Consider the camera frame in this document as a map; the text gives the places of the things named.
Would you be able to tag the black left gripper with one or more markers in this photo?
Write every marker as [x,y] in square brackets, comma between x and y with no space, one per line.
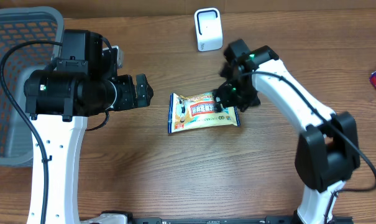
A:
[129,99]

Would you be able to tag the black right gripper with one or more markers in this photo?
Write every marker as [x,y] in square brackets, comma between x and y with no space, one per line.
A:
[253,100]

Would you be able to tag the yellow blue snack bag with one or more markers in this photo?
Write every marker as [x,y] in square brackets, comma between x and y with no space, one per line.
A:
[197,111]

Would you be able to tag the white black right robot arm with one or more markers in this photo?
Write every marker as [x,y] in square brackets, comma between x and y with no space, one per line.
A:
[326,153]

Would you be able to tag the white barcode scanner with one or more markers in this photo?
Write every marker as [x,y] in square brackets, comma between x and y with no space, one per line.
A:
[208,29]

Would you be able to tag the grey plastic mesh basket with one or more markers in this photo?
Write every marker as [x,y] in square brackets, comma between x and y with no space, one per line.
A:
[19,25]

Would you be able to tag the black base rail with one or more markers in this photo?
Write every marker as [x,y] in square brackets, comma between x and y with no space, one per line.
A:
[156,220]

